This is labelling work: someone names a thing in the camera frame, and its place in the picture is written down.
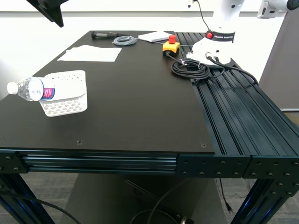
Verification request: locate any dark grey partition panel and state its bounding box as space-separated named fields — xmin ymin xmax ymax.
xmin=258 ymin=10 xmax=299 ymax=111

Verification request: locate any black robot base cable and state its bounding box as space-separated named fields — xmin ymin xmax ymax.
xmin=206 ymin=53 xmax=260 ymax=86

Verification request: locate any black aluminium table frame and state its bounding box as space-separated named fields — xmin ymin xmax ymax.
xmin=0 ymin=32 xmax=299 ymax=224

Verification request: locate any white booklet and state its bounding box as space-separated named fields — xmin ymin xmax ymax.
xmin=138 ymin=31 xmax=171 ymax=44

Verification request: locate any thin black cable with plug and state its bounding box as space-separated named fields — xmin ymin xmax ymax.
xmin=216 ymin=178 xmax=234 ymax=214

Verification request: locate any white perforated plastic basket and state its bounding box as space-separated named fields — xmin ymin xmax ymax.
xmin=38 ymin=69 xmax=88 ymax=117

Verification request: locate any grey coiled cable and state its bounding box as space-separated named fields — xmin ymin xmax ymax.
xmin=112 ymin=35 xmax=141 ymax=47

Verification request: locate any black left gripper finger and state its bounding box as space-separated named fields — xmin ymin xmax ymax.
xmin=25 ymin=0 xmax=64 ymax=28

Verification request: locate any black looped floor cable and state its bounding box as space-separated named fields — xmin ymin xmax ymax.
xmin=129 ymin=178 xmax=195 ymax=224

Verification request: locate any clear plastic water bottle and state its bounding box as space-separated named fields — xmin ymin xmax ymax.
xmin=6 ymin=77 xmax=57 ymax=102

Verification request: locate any yellow emergency stop button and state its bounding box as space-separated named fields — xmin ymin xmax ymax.
xmin=162 ymin=35 xmax=181 ymax=57

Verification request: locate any thick black floor cable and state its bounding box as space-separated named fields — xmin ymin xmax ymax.
xmin=0 ymin=191 xmax=79 ymax=224

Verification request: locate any black handheld enabling device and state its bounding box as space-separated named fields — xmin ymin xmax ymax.
xmin=91 ymin=31 xmax=126 ymax=40

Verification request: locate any black coiled cable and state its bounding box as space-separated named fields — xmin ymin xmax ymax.
xmin=166 ymin=54 xmax=211 ymax=80

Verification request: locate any white paper sheet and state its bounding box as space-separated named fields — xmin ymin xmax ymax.
xmin=57 ymin=46 xmax=122 ymax=63
xmin=65 ymin=44 xmax=94 ymax=53

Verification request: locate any black wall power cable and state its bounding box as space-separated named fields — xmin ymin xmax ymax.
xmin=193 ymin=0 xmax=214 ymax=33

